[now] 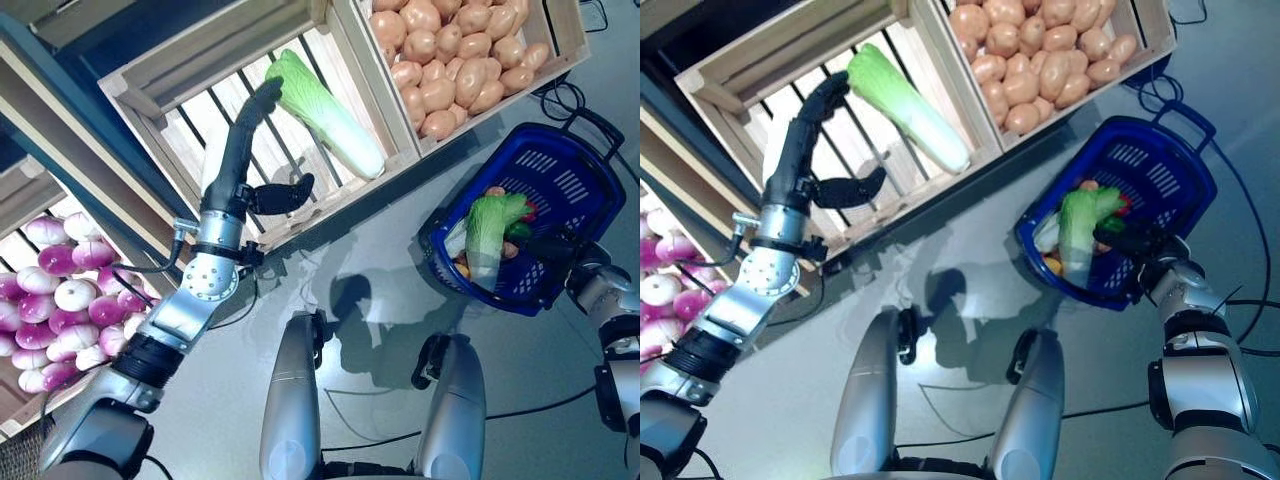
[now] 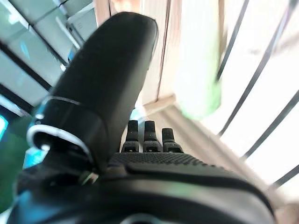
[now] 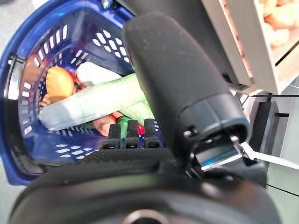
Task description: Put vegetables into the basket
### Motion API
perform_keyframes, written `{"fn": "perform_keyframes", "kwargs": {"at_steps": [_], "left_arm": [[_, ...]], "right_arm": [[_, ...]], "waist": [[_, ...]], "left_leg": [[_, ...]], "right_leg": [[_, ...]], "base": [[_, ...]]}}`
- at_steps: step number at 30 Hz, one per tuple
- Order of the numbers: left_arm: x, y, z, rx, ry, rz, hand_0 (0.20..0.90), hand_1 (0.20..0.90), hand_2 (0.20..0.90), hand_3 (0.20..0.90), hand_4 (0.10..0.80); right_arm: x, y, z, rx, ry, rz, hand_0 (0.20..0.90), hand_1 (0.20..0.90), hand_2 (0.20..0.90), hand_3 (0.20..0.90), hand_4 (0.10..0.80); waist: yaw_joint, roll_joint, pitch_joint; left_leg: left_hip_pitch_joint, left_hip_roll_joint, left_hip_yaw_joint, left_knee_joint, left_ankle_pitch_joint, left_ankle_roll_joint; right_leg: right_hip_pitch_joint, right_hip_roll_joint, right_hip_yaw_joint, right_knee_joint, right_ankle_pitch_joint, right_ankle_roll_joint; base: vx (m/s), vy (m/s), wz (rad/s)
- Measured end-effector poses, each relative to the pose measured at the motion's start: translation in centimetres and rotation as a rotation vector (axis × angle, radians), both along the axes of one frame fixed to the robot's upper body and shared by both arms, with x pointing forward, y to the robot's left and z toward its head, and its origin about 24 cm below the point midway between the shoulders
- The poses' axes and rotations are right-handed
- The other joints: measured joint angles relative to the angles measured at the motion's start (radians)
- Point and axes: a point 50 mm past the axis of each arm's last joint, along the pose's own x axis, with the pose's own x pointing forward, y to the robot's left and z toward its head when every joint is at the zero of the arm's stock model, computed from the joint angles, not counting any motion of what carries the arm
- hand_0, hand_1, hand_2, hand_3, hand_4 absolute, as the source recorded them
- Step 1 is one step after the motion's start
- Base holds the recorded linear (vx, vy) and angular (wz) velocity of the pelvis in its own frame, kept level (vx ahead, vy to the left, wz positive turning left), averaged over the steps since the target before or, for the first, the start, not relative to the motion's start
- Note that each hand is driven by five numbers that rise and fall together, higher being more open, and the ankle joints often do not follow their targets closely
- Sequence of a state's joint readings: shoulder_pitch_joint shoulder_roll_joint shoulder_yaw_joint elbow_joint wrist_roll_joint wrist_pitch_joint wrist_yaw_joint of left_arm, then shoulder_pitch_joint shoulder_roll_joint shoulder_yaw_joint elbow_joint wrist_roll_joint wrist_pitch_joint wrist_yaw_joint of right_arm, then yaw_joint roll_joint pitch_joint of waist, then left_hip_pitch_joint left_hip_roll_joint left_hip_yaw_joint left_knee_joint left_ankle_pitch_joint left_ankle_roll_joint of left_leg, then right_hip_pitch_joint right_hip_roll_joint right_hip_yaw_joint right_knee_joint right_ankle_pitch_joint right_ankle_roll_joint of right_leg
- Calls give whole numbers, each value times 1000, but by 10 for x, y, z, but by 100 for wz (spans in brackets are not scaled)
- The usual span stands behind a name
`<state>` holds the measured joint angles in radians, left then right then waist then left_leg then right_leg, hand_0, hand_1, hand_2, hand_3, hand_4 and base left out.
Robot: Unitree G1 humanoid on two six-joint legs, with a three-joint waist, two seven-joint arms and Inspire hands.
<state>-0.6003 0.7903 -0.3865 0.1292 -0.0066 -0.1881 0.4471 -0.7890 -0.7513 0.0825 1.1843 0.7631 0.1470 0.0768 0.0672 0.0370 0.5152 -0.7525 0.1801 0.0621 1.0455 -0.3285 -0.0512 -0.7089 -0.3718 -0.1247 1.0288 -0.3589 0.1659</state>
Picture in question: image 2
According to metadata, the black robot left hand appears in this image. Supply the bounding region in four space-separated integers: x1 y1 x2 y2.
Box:
7 11 275 224

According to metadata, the green white napa cabbage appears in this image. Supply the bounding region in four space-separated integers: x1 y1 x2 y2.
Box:
174 0 222 121

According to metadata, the light wooden slatted crate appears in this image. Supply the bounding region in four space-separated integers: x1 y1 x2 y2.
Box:
94 0 299 224

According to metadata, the long glass display counter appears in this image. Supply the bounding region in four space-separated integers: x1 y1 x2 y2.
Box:
0 0 99 122

